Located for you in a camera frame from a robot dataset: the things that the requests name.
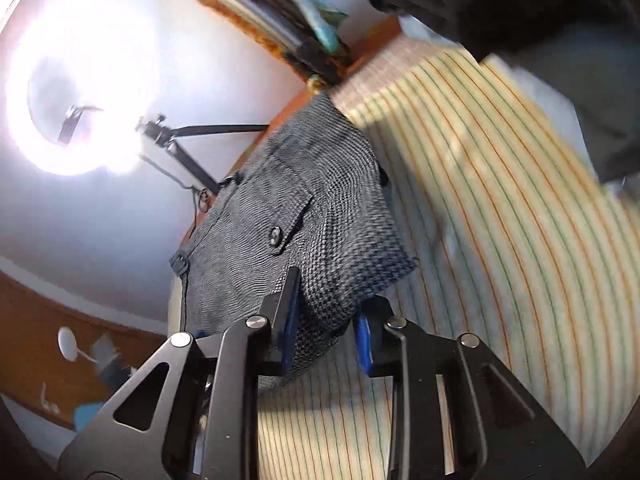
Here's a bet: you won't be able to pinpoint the white round wall hook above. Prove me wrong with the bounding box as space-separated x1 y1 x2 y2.
58 326 79 362

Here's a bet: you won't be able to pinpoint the hanging colourful rack items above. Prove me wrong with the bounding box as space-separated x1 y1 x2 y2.
198 0 352 86

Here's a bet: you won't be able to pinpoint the black camera tripod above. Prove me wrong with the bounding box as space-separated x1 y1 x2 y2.
137 115 268 195

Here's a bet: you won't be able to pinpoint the striped yellow bed sheet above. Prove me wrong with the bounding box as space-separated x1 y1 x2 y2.
258 48 639 479

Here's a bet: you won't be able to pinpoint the grey checked woven pants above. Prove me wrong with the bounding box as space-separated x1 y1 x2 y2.
170 93 416 375

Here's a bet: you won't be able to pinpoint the black folded clothes pile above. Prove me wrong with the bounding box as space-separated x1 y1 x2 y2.
369 0 639 183

